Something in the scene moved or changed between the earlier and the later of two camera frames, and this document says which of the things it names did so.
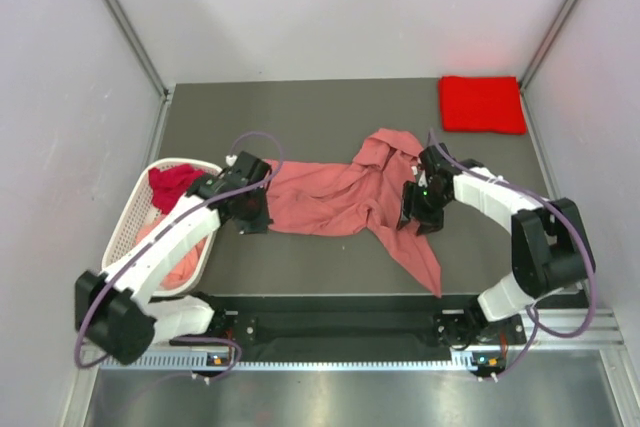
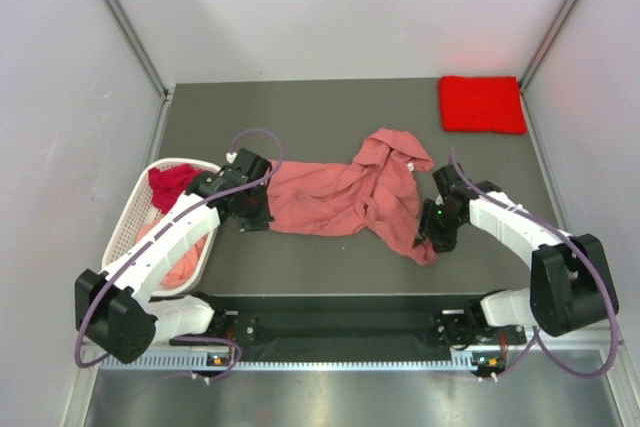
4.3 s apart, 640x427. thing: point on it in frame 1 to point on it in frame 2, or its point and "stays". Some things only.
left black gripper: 259,224 stays
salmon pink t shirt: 369,193 stays
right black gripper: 429,222 to 442,242
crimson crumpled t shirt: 170,184 stays
